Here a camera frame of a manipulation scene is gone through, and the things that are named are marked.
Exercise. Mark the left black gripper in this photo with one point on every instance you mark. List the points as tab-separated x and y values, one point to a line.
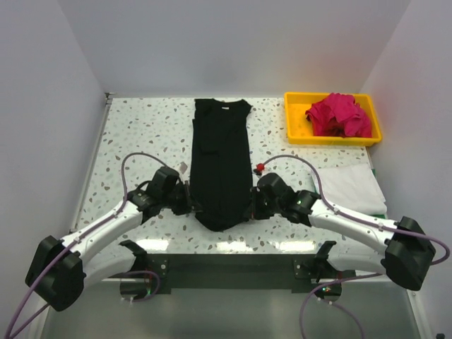
186	207

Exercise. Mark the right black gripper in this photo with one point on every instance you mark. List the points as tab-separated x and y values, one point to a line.
256	213

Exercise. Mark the black t shirt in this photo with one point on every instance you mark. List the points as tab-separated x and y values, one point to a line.
220	174

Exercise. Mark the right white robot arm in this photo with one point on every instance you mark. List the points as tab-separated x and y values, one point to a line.
398	249

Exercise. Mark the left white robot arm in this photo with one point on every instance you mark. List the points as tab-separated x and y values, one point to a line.
62	268

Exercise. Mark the yellow plastic bin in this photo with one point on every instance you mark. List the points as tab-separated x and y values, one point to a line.
300	130

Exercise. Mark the folded white t shirt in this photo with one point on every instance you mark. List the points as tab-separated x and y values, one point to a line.
354	187

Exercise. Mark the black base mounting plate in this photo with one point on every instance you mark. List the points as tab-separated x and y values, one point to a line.
294	272

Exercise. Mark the pink t shirt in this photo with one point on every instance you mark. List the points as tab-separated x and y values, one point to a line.
339	115

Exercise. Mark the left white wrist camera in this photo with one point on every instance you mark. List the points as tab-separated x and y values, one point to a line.
183	167

